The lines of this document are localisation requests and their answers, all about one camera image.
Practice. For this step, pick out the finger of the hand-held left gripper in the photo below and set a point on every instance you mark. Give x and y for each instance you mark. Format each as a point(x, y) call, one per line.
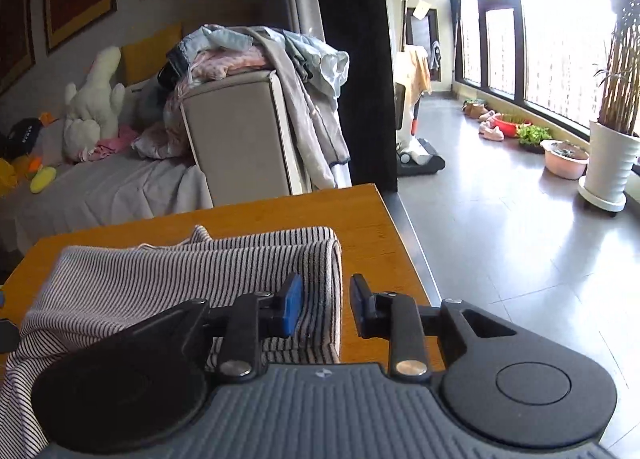
point(7, 336)

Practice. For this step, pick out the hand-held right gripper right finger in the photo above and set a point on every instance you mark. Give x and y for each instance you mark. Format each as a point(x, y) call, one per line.
point(357, 303)

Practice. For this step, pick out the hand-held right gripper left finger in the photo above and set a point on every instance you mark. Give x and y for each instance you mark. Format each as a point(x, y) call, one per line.
point(292, 306)

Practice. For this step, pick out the grey striped shirt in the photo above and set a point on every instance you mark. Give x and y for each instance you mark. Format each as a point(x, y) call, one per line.
point(150, 279)

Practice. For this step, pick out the small pink clothes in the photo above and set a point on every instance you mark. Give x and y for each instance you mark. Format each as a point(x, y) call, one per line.
point(107, 146)

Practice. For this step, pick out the yellow oval plush toy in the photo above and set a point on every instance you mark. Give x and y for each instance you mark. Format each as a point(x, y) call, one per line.
point(42, 180)

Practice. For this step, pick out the yellow duck toy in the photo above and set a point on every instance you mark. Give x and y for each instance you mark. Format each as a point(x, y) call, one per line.
point(10, 174)

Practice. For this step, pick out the white floor washer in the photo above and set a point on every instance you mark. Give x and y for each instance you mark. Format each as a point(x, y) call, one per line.
point(415, 149)

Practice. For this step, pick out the beige sofa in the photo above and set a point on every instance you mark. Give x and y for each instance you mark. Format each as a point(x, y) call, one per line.
point(235, 139)

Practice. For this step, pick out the grey hanging jacket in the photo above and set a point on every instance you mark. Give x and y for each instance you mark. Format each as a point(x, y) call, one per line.
point(300, 129)

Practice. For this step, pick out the black round bag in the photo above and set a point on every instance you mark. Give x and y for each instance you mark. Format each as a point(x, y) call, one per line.
point(22, 136)

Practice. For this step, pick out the pink shoe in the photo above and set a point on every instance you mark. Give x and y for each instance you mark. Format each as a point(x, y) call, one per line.
point(492, 134)
point(487, 117)

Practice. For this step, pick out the pink floral blanket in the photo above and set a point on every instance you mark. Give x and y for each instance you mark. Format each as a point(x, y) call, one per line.
point(155, 139)

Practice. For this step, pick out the small brown planter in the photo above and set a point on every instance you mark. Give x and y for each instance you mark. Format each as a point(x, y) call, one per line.
point(474, 109)

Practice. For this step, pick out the red basin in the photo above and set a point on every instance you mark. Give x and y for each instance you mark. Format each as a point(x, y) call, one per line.
point(512, 126)

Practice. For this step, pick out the black curtain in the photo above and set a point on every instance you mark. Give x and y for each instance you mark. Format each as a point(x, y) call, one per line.
point(360, 64)

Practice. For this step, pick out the yellow cloth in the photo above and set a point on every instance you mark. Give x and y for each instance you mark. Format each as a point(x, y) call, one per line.
point(417, 71)

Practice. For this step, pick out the white plush rabbit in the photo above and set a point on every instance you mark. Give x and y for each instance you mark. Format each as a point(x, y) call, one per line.
point(92, 109)

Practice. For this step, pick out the grey neck pillow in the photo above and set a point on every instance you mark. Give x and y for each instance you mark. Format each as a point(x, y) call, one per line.
point(148, 106)

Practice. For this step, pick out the light blue garment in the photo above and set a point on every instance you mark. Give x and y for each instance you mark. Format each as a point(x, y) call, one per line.
point(320, 56)

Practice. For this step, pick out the pink basin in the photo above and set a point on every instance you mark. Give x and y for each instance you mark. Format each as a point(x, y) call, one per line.
point(565, 164)

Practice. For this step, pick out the pink garment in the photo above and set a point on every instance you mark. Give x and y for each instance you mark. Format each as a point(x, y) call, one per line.
point(225, 64)

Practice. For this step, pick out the dark garment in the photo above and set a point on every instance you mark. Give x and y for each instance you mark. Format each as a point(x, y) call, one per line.
point(172, 71)

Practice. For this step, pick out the bamboo plant in white pot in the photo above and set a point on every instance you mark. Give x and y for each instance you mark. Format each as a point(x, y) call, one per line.
point(607, 164)

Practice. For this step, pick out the yellow cushion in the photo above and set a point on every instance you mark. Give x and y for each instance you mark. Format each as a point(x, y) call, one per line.
point(145, 51)

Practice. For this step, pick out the dark window frame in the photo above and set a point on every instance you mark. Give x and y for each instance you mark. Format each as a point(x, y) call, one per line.
point(520, 39)

